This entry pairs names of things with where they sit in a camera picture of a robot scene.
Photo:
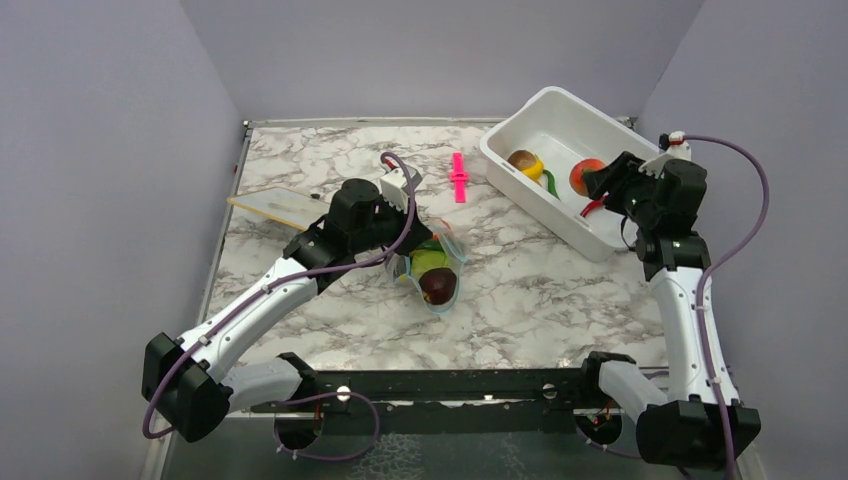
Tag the black metal base rail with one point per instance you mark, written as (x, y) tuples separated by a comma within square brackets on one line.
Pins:
[(429, 402)]

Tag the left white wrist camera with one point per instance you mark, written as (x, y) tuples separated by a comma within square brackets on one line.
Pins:
[(399, 182)]

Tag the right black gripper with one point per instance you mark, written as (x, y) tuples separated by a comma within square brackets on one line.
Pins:
[(616, 178)]

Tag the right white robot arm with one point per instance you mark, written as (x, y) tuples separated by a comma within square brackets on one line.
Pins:
[(699, 420)]

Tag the dark green pepper toy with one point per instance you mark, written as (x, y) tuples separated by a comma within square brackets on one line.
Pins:
[(431, 245)]

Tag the dark maroon plum toy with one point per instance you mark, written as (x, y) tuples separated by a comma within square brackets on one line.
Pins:
[(438, 285)]

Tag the red chili pepper toy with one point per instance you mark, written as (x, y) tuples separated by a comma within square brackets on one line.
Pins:
[(590, 207)]

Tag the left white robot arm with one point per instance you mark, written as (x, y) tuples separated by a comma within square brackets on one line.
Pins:
[(189, 382)]

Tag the green cabbage toy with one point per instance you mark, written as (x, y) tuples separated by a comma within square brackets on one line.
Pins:
[(422, 262)]

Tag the yellow banana toy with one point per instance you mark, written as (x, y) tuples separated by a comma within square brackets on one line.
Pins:
[(533, 168)]

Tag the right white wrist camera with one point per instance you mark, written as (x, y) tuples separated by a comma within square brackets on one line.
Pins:
[(673, 146)]

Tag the white plastic bin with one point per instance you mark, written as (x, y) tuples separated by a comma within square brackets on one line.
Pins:
[(562, 130)]

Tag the pink plastic clip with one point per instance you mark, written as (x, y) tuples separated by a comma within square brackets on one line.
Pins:
[(458, 177)]

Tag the clear zip top bag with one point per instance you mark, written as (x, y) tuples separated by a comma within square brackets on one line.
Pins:
[(453, 241)]

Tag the peach toy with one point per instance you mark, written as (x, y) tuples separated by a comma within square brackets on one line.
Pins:
[(576, 176)]

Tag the green cucumber toy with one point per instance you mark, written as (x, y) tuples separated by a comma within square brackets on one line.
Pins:
[(550, 182)]

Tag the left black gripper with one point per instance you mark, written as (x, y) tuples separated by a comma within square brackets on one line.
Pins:
[(419, 231)]

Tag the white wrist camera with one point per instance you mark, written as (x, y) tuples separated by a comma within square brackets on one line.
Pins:
[(673, 146), (399, 182)]

